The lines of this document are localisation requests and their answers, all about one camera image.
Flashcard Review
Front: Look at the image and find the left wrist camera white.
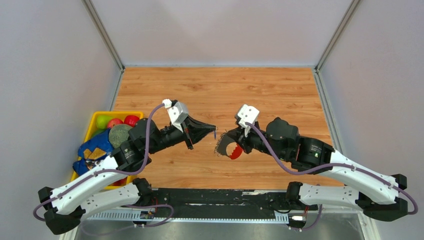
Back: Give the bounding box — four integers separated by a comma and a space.
162, 99, 189, 133

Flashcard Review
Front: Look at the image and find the blue snack bag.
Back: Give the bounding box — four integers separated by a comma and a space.
72, 128, 114, 176

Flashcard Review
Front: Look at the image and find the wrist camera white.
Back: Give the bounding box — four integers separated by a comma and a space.
235, 104, 260, 137
162, 99, 189, 133

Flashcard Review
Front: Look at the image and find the yellow plastic bin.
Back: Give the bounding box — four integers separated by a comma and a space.
70, 111, 144, 181

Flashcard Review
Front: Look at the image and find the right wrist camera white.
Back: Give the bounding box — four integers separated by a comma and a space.
235, 104, 260, 137

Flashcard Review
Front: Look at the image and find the purple cable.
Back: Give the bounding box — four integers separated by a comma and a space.
32, 103, 175, 229
244, 121, 419, 231

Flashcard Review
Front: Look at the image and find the green apple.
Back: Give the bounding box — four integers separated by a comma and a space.
95, 114, 114, 129

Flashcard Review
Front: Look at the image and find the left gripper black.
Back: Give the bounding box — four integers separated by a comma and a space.
146, 115, 216, 155

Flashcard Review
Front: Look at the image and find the netted melon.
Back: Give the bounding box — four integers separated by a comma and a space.
108, 123, 132, 149

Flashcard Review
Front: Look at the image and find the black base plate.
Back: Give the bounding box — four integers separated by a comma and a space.
134, 188, 318, 220

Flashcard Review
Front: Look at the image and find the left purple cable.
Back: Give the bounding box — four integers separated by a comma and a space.
32, 103, 175, 229

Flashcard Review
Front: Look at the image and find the white slotted cable duct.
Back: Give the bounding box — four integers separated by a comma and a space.
80, 209, 290, 224

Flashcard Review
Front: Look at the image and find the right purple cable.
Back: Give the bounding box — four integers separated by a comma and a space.
244, 121, 419, 231

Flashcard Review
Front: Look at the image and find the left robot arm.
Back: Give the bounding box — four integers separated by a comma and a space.
38, 116, 216, 235

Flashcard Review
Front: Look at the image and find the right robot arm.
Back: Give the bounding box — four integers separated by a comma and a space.
225, 118, 409, 222

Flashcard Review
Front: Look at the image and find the red tomato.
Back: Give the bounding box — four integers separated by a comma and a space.
123, 115, 140, 127

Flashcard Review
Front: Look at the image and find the red apple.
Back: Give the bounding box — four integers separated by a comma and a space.
106, 118, 124, 129

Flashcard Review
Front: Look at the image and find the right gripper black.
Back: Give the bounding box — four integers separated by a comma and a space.
227, 120, 289, 162

